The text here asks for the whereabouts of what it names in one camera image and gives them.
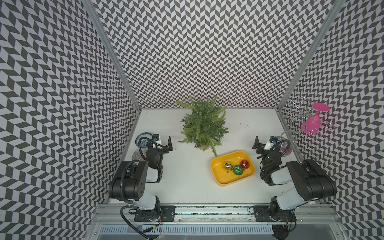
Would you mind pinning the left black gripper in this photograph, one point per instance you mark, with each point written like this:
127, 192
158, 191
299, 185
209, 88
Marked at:
165, 148

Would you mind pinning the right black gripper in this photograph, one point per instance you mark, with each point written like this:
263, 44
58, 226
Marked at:
256, 144

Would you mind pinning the red faceted ball ornament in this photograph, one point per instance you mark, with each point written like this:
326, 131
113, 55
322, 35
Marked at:
245, 164

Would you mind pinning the green glitter ball ornament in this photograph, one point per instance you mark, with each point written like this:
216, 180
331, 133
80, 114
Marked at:
238, 170

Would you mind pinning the gold shiny ball ornament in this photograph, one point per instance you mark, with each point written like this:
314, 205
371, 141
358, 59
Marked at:
228, 167

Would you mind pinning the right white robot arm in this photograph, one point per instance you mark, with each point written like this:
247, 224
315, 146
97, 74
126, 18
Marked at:
310, 181

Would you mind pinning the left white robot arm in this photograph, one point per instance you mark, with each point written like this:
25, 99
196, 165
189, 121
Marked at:
129, 183

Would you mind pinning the small green christmas tree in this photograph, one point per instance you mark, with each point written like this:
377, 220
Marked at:
204, 126

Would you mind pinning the blue patterned bowl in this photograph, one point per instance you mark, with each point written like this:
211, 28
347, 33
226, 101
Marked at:
143, 143

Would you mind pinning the pink striped bowl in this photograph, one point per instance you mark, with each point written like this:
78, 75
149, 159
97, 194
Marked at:
137, 156

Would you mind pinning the yellow plastic tray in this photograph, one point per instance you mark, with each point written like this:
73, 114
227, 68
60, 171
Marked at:
225, 178

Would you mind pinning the pink plastic wine glass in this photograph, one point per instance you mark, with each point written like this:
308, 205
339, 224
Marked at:
313, 121

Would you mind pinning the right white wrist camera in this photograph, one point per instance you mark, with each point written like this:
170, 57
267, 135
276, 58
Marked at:
271, 143

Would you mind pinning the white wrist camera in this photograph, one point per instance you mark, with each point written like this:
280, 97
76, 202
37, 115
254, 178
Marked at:
156, 141
271, 143

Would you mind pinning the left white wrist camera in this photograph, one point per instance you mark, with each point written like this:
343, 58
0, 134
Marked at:
156, 141

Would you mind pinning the wire glass rack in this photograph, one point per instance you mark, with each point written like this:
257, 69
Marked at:
300, 115

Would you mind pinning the left black mount plate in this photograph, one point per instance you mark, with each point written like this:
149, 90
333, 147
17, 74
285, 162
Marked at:
165, 213

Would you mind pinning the black mount plate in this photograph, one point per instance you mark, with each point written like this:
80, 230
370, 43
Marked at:
267, 214
165, 213

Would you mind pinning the right black mount plate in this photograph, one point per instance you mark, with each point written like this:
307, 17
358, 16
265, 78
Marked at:
267, 214

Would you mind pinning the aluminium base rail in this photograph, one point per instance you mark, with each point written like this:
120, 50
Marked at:
232, 219

